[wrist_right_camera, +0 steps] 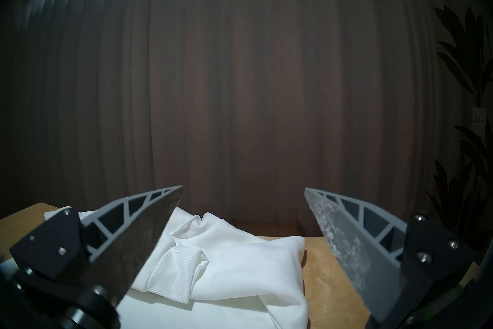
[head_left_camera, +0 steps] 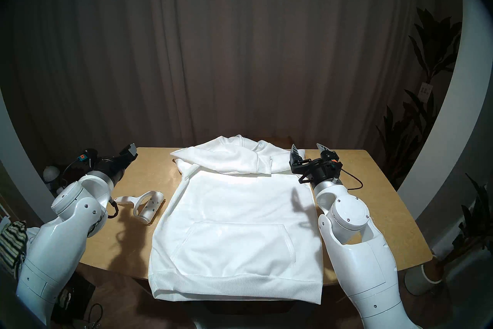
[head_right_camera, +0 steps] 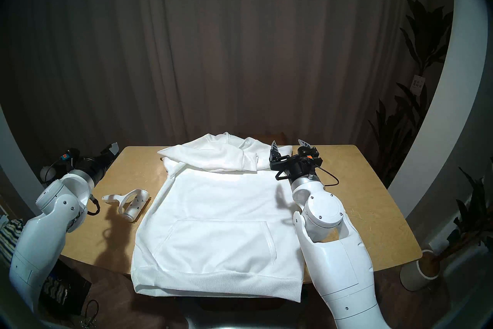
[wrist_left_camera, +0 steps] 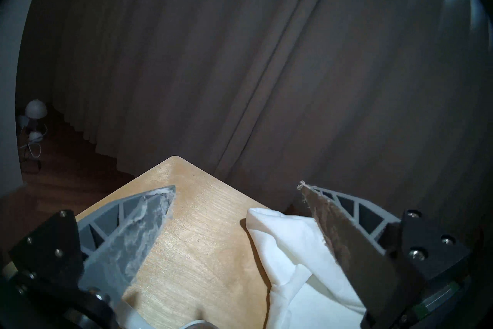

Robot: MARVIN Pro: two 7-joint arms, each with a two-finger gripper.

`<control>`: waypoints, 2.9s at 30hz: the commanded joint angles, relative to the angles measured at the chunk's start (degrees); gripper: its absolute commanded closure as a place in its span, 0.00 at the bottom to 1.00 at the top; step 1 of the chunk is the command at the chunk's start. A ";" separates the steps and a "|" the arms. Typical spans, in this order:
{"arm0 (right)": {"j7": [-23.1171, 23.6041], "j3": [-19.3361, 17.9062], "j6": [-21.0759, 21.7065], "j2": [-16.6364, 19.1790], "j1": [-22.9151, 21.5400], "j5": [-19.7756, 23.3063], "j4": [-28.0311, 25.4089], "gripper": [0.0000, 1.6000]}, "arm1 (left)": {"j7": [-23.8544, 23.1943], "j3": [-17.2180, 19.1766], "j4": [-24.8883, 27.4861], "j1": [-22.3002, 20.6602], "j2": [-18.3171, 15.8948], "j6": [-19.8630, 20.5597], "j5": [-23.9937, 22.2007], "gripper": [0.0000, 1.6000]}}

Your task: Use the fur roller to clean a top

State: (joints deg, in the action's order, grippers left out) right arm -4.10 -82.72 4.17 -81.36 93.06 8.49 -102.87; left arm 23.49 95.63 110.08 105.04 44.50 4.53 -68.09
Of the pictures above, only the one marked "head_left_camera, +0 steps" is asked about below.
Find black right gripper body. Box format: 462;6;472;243
290;157;344;184

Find plant in white pot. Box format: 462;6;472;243
404;174;493;296

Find tall dark leafy plant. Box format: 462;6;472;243
376;6;463;191

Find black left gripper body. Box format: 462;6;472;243
92;156;127;183

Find white lint roller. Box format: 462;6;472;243
114;191;166;226

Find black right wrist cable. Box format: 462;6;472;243
338;167;364;191

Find black white striped cloth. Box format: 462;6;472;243
0;220;28;279

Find brown pleated curtain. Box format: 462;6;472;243
8;0;463;171

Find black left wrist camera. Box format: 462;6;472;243
77;148;99;164

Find white hoodie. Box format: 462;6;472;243
148;135;323;305

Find white curved arch pillar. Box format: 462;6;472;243
0;89;58;225
397;0;493;221

